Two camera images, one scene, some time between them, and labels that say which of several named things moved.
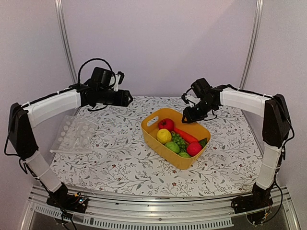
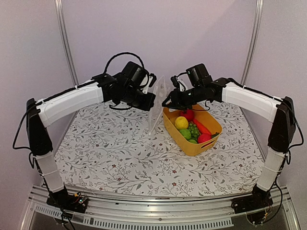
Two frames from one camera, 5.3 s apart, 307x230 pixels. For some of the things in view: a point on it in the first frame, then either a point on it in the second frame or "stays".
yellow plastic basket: x=149 y=128 → x=169 y=115
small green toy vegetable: x=184 y=155 → x=192 y=141
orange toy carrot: x=185 y=135 → x=202 y=128
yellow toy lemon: x=163 y=135 → x=181 y=122
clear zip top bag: x=76 y=135 → x=159 y=102
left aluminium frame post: x=61 y=25 stays
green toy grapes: x=177 y=138 → x=194 y=131
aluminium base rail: x=182 y=212 stays
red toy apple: x=194 y=148 → x=204 y=137
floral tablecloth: x=121 y=164 stays
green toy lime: x=173 y=146 → x=185 y=133
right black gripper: x=191 y=117 → x=177 y=102
